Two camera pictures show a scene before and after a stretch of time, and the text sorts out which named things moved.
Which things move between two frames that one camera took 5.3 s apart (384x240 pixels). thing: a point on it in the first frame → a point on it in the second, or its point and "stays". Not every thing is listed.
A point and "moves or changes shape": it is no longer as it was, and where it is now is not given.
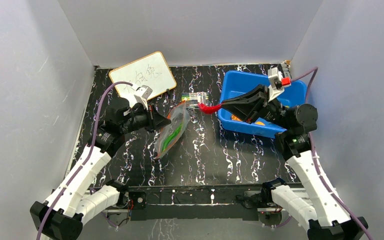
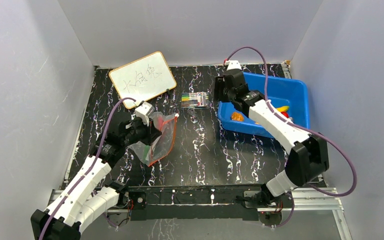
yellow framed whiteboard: (152, 70) stays
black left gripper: (158, 120) → (151, 132)
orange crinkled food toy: (235, 118) stays
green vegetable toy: (171, 137) → (146, 148)
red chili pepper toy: (207, 109) moves or changes shape
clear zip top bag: (179, 117) moves or changes shape
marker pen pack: (193, 99) stays
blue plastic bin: (236, 83) stays
